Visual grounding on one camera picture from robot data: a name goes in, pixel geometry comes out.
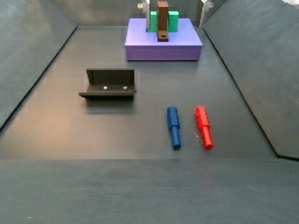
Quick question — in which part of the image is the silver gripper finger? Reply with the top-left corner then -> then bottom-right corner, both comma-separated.
199,0 -> 213,27
137,0 -> 151,29

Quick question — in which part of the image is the blue peg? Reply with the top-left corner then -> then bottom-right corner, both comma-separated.
167,107 -> 181,149

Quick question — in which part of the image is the brown T-shaped fixture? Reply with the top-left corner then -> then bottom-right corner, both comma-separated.
157,1 -> 168,42

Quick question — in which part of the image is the green block left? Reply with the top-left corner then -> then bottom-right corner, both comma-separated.
147,10 -> 157,32

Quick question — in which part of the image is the green block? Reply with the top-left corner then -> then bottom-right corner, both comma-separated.
147,10 -> 157,32
168,11 -> 180,32

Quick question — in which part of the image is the green block right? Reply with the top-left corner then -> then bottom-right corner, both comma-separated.
168,11 -> 180,32

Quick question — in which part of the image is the purple base block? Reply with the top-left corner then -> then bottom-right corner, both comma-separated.
125,18 -> 203,61

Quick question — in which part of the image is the red peg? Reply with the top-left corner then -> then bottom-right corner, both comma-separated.
195,106 -> 213,149

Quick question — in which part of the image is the black angle bracket fixture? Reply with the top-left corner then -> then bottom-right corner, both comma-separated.
79,68 -> 136,99

